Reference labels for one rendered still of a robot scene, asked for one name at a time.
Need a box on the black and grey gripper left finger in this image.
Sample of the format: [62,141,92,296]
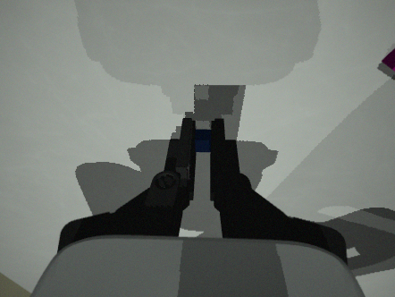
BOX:
[57,118,196,252]

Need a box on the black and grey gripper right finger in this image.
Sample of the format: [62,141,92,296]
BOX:
[210,118,348,265]

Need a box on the magenta block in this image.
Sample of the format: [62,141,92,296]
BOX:
[382,48,395,72]

